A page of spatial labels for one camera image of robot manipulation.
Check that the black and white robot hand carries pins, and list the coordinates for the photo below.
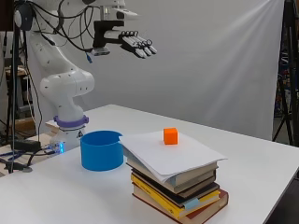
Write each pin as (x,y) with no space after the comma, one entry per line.
(104,31)

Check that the white seven-joint robot arm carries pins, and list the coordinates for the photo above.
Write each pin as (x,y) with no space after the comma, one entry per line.
(67,84)

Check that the white backdrop sheet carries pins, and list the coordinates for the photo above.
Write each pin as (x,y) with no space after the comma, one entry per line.
(202,62)

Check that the black stand pole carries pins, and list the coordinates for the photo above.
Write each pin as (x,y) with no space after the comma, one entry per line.
(14,93)

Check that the brown cardboard box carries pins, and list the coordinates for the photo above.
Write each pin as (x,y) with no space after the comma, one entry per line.
(25,124)

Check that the blue round tub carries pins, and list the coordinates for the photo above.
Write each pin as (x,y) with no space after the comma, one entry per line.
(101,154)

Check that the orange cube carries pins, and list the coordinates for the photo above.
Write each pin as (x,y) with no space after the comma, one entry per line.
(170,137)

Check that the white open paper book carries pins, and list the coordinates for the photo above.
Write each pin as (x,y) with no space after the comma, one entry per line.
(162,155)

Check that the black power box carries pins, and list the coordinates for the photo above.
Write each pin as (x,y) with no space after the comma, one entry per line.
(26,145)

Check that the beige hardcover book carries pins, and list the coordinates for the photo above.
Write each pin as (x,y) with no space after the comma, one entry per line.
(190,180)

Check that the yellow book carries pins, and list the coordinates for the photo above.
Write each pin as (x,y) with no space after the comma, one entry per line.
(165,203)

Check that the black book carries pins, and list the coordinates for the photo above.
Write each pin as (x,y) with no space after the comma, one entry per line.
(199,193)

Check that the black tripod stand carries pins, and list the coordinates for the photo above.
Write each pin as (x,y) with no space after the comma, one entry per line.
(291,77)

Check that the red-brown hardcover book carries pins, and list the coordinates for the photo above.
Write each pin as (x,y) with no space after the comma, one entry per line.
(208,210)

